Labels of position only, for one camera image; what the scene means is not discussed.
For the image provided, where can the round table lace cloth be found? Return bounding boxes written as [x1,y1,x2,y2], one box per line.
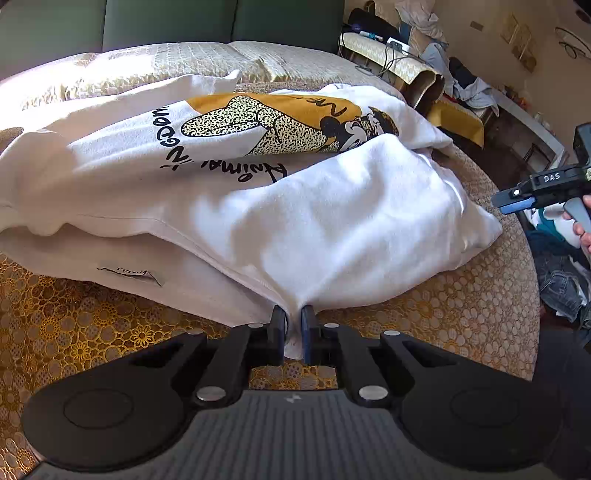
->
[0,78,541,480]

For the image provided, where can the ceiling ring lamp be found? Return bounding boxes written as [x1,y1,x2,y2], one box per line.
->
[555,27,591,60]

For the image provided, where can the dining table white cloth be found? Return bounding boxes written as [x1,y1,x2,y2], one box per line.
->
[492,88,568,169]

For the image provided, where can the white printed sweatshirt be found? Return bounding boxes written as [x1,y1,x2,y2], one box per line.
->
[1,74,502,326]

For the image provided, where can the clothes pile on chair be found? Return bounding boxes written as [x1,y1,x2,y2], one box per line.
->
[526,204,590,348]

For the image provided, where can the person right hand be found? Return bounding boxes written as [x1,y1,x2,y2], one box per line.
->
[563,195,591,253]

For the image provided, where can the clothes pile on armchair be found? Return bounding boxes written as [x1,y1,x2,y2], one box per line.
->
[396,1,500,116]

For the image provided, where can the green sofa with lace cover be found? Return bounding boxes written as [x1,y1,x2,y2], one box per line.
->
[1,1,397,111]

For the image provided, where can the armchair with yellow cover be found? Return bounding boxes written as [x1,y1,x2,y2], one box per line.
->
[339,1,494,149]

